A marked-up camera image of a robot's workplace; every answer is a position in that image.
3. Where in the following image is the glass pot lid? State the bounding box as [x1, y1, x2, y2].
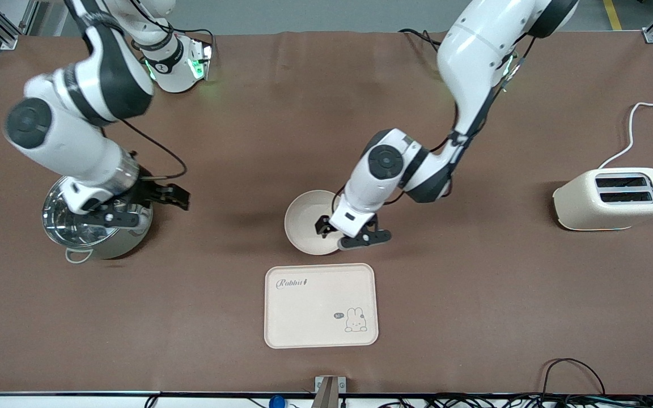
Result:
[42, 177, 134, 249]

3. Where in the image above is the grey metal camera bracket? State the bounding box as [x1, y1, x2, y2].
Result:
[315, 376, 347, 408]

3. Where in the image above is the cream round plate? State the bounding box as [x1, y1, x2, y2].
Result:
[284, 190, 345, 256]

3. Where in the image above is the steel pot with glass lid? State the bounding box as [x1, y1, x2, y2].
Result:
[42, 176, 154, 265]

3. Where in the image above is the black looped cable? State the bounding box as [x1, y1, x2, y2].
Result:
[541, 358, 607, 397]

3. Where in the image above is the cream two-slot toaster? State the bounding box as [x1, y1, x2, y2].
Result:
[552, 167, 653, 232]

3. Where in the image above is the white toaster power cable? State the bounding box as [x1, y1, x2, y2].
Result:
[597, 100, 653, 170]

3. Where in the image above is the black right base cable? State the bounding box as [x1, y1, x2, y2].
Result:
[144, 0, 217, 57]

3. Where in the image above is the black base cable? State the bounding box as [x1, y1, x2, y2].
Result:
[144, 0, 217, 57]
[398, 28, 447, 53]

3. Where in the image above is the black cable bundle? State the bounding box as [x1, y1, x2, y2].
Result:
[378, 393, 653, 408]

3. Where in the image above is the brown table mat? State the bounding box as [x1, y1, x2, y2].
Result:
[0, 29, 653, 395]

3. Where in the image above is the black left base cable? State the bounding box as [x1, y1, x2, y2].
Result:
[398, 28, 447, 53]

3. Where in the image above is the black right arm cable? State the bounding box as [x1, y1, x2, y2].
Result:
[103, 116, 188, 182]

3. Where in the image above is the cream rabbit print tray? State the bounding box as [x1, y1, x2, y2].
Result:
[264, 263, 379, 349]

